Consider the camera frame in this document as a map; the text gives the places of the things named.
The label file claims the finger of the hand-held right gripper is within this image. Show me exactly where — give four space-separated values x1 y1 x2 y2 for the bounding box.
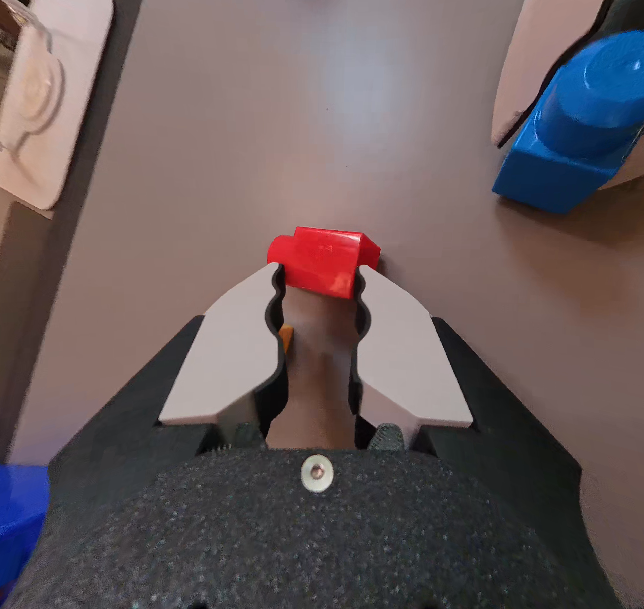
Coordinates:
596 126 644 192
490 0 630 149

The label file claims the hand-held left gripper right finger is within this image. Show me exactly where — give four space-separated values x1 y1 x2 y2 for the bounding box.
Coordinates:
348 265 475 444

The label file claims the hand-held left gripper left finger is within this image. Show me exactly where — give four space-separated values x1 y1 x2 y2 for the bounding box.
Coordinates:
158 262 290 444

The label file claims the blue mega block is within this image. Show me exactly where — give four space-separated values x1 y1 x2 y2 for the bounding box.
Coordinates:
492 30 644 215

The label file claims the red mega block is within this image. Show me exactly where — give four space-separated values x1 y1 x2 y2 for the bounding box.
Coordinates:
267 226 381 300

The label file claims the blue plastic bin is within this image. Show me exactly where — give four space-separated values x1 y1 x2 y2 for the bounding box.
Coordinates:
0 464 51 587

